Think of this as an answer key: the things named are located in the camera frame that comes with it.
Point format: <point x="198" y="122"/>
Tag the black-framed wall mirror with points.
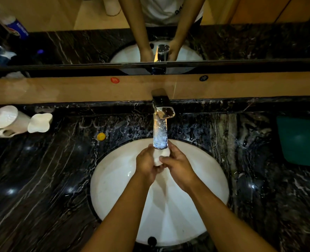
<point x="78" y="47"/>

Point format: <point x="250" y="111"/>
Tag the white flower-shaped dish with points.
<point x="39" y="123"/>

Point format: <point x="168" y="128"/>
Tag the white ceramic lidded mug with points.
<point x="8" y="119"/>

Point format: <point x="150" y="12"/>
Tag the white oval sink basin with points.
<point x="113" y="186"/>

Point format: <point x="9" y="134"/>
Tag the person's right hand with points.
<point x="181" y="170"/>

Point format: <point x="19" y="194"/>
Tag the dark round sticker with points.
<point x="203" y="78"/>

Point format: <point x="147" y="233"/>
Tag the small white cup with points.
<point x="158" y="154"/>

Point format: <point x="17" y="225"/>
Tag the person's left hand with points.
<point x="145" y="165"/>

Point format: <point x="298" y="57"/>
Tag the red round sticker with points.
<point x="115" y="80"/>

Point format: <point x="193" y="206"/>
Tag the person's left forearm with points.
<point x="120" y="220"/>

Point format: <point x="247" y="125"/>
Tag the green rectangular mat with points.
<point x="299" y="141"/>

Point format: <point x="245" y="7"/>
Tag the person's right forearm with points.
<point x="223" y="223"/>

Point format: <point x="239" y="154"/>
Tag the chrome faucet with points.
<point x="160" y="131"/>

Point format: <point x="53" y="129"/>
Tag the small yellow cap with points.
<point x="101" y="136"/>

